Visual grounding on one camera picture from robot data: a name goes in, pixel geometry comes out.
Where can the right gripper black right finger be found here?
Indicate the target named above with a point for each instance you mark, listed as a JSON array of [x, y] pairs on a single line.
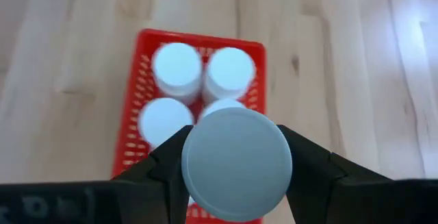
[[359, 203]]

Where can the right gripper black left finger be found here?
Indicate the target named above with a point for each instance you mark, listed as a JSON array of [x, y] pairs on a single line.
[[85, 203]]

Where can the white pill bottle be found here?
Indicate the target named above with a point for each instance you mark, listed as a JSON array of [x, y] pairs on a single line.
[[177, 68], [164, 121], [236, 165], [222, 105], [230, 73]]

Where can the red plastic mesh basket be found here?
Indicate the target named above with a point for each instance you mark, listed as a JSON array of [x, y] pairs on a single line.
[[147, 39]]

